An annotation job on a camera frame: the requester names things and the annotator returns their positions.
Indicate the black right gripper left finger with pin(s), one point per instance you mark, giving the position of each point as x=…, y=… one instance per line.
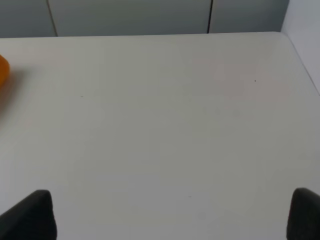
x=30, y=219

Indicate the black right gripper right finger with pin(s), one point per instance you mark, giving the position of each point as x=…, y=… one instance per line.
x=304, y=216

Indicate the orange microfiber towel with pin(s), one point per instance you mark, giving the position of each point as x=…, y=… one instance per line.
x=4, y=70

